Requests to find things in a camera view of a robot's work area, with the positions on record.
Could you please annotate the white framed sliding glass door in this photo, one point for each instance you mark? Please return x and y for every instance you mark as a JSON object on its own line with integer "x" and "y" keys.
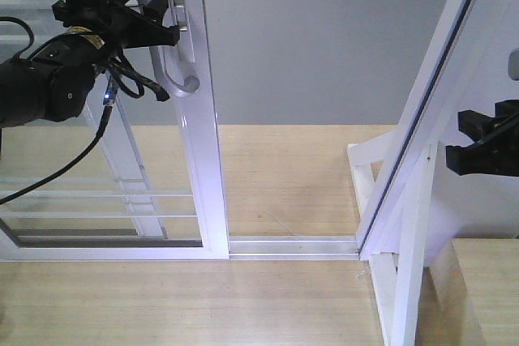
{"x": 127, "y": 179}

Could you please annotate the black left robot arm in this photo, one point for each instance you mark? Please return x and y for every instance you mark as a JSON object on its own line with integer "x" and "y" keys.
{"x": 53, "y": 82}

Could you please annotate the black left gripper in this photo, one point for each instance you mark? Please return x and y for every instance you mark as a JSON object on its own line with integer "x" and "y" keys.
{"x": 118, "y": 23}

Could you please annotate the silver door handle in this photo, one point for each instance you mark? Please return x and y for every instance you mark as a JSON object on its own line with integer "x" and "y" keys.
{"x": 167, "y": 62}

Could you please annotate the aluminium floor door track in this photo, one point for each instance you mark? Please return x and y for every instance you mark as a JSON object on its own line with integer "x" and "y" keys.
{"x": 284, "y": 248}

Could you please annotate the white door frame with brace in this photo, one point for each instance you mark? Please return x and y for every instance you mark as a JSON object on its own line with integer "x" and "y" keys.
{"x": 411, "y": 204}

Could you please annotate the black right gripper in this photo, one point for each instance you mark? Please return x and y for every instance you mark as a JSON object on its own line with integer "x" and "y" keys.
{"x": 494, "y": 150}

